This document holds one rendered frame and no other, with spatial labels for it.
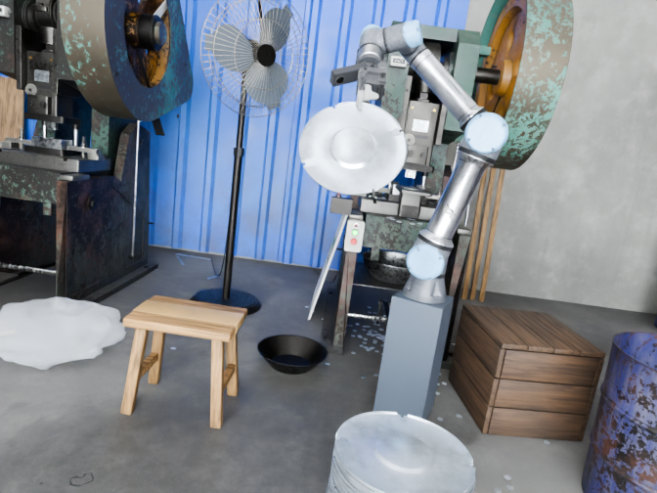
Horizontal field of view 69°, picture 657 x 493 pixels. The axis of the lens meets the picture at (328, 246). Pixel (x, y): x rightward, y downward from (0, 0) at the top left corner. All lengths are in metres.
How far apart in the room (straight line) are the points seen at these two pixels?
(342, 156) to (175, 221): 2.55
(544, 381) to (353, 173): 1.04
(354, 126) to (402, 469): 0.86
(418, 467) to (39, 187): 2.08
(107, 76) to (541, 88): 1.75
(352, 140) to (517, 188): 2.53
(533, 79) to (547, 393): 1.17
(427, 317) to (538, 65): 1.06
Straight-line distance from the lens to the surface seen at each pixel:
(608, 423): 1.67
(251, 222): 3.60
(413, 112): 2.31
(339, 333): 2.24
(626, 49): 4.05
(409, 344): 1.72
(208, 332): 1.54
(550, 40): 2.15
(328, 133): 1.35
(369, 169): 1.29
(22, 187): 2.63
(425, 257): 1.51
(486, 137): 1.47
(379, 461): 1.06
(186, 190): 3.69
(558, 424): 2.01
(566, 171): 3.86
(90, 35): 2.27
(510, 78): 2.42
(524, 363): 1.84
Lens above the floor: 0.94
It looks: 12 degrees down
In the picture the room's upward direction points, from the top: 8 degrees clockwise
